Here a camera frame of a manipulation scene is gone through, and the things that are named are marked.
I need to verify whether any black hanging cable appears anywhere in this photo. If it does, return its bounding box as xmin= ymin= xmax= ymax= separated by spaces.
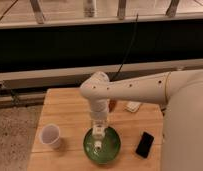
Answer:
xmin=109 ymin=13 xmax=140 ymax=82

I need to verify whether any wooden table board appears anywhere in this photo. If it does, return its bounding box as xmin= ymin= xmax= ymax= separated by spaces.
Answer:
xmin=28 ymin=88 xmax=163 ymax=171

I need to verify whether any black smartphone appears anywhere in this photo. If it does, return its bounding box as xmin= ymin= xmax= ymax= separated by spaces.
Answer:
xmin=136 ymin=132 xmax=154 ymax=158

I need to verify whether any green ceramic bowl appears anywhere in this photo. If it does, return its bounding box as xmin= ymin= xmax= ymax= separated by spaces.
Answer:
xmin=83 ymin=127 xmax=121 ymax=164

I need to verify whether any white small box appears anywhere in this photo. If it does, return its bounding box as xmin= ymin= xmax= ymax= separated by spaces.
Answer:
xmin=125 ymin=102 xmax=141 ymax=113

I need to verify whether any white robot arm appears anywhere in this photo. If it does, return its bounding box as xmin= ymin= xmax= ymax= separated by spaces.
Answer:
xmin=80 ymin=69 xmax=203 ymax=171

